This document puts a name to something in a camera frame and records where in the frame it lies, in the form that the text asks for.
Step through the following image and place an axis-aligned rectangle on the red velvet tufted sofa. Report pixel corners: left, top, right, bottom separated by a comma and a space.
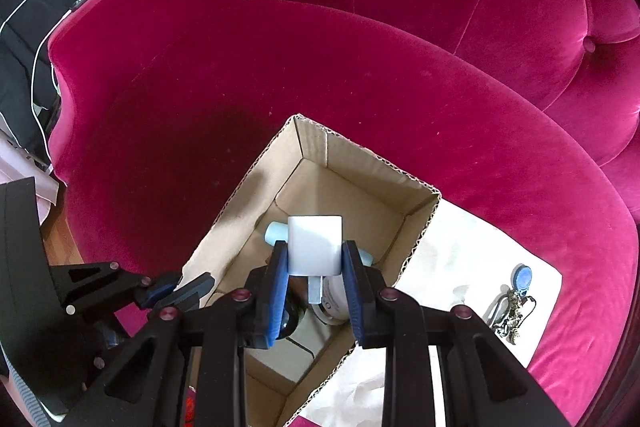
48, 0, 639, 426

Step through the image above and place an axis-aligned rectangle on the blue key fob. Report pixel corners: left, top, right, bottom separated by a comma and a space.
512, 265, 533, 296

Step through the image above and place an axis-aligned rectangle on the metal key bunch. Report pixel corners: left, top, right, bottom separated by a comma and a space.
487, 288, 537, 345

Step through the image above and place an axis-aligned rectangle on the beige paper sheet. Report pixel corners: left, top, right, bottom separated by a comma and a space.
295, 202, 562, 426

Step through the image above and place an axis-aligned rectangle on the black jacket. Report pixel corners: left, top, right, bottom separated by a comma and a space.
1, 0, 76, 165

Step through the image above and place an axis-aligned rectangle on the white cosmetic jar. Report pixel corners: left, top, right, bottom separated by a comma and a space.
312, 275, 349, 326

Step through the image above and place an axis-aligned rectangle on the light blue cosmetic tube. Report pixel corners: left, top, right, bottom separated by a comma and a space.
264, 221, 373, 267

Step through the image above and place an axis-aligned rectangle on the white charger plug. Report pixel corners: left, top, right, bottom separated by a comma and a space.
288, 216, 343, 305

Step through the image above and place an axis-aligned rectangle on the cardboard box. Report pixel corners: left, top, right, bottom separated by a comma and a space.
177, 112, 443, 427

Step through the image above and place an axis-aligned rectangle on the black round-top bottle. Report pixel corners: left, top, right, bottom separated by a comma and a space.
278, 291, 307, 339

